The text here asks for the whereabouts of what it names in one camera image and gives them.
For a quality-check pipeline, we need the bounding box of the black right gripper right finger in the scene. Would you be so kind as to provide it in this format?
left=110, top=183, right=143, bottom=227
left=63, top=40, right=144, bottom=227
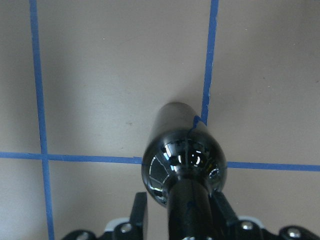
left=211, top=191, right=239, bottom=228

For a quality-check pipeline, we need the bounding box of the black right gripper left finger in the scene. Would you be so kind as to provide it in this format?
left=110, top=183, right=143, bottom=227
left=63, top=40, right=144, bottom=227
left=129, top=192, right=148, bottom=240

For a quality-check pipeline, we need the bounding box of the dark wine bottle carried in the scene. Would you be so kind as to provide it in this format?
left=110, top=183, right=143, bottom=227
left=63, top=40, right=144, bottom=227
left=141, top=102, right=227, bottom=240

